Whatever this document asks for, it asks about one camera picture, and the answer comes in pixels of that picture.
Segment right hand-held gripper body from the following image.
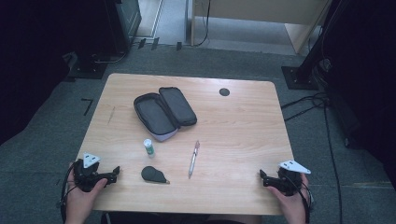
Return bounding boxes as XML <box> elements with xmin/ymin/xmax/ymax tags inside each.
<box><xmin>273</xmin><ymin>160</ymin><xmax>312</xmax><ymax>197</ymax></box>

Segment right hand-held gripper cable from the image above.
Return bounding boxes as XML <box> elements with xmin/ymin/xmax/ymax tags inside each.
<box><xmin>295</xmin><ymin>180</ymin><xmax>315</xmax><ymax>224</ymax></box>

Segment light wooden desk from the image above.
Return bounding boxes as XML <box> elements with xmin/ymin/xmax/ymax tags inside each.
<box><xmin>190</xmin><ymin>0</ymin><xmax>332</xmax><ymax>54</ymax></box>

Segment black stand base plate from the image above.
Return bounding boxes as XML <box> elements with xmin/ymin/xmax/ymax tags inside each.
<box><xmin>67</xmin><ymin>52</ymin><xmax>108</xmax><ymax>80</ymax></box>
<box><xmin>281</xmin><ymin>65</ymin><xmax>319</xmax><ymax>91</ymax></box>

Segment white and green glue stick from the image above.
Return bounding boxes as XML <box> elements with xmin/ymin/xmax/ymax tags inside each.
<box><xmin>143</xmin><ymin>138</ymin><xmax>156</xmax><ymax>158</ymax></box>

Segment black hanging cable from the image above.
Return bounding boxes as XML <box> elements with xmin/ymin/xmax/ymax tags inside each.
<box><xmin>194</xmin><ymin>0</ymin><xmax>212</xmax><ymax>48</ymax></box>

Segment person's left hand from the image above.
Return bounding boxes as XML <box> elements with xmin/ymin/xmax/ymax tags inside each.
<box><xmin>64</xmin><ymin>161</ymin><xmax>108</xmax><ymax>224</ymax></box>

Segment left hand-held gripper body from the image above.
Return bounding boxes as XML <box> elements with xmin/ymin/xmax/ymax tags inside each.
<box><xmin>73</xmin><ymin>152</ymin><xmax>108</xmax><ymax>193</ymax></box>

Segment dark equipment cabinet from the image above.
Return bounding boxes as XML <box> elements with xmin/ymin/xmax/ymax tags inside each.
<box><xmin>104</xmin><ymin>0</ymin><xmax>143</xmax><ymax>55</ymax></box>

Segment silver pen with red grip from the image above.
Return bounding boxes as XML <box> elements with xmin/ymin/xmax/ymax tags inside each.
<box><xmin>188</xmin><ymin>140</ymin><xmax>201</xmax><ymax>179</ymax></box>

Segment dark grey eraser pouch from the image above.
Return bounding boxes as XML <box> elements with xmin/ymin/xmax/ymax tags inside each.
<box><xmin>140</xmin><ymin>165</ymin><xmax>171</xmax><ymax>185</ymax></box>

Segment left hand-held gripper cable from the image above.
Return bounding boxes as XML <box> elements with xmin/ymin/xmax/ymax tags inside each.
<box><xmin>55</xmin><ymin>161</ymin><xmax>78</xmax><ymax>224</ymax></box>

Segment hand-held gripper cable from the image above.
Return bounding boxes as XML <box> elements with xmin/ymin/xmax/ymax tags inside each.
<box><xmin>55</xmin><ymin>161</ymin><xmax>78</xmax><ymax>224</ymax></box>
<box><xmin>295</xmin><ymin>180</ymin><xmax>315</xmax><ymax>224</ymax></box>

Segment black pencil case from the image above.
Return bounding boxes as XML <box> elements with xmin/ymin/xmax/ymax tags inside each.
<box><xmin>133</xmin><ymin>86</ymin><xmax>198</xmax><ymax>143</ymax></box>

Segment person's right hand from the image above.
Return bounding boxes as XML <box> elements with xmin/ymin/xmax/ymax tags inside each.
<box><xmin>266</xmin><ymin>175</ymin><xmax>310</xmax><ymax>224</ymax></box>

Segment black floor cables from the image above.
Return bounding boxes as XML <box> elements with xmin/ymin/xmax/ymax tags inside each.
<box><xmin>279</xmin><ymin>91</ymin><xmax>344</xmax><ymax>224</ymax></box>

